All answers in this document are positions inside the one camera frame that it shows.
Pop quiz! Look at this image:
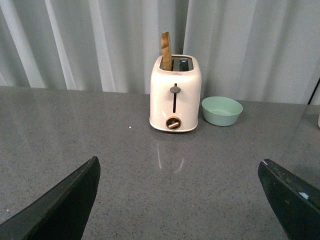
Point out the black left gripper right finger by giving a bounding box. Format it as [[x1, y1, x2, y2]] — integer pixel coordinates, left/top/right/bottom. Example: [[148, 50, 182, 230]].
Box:
[[258, 159, 320, 240]]

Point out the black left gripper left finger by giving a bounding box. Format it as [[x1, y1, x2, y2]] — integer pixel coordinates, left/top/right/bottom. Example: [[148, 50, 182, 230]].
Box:
[[0, 156, 101, 240]]

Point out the pink bowl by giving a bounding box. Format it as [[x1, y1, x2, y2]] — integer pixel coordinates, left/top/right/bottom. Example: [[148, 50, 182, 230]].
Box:
[[317, 113, 320, 128]]

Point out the green bowl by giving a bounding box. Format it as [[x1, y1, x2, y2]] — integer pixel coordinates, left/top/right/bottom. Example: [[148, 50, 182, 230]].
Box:
[[201, 96, 243, 127]]

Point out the grey curtain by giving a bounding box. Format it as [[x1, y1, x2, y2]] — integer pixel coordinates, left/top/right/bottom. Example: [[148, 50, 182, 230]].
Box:
[[0, 0, 320, 105]]

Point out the white two-slot toaster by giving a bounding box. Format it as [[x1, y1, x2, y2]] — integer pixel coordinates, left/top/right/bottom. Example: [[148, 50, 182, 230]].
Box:
[[149, 54, 202, 133]]

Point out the toast slice in toaster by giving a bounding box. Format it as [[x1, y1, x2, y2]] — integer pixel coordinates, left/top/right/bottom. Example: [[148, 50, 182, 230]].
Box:
[[161, 31, 172, 71]]

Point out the black cable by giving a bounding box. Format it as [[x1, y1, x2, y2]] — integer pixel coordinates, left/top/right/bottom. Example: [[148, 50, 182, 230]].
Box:
[[306, 77, 320, 105]]

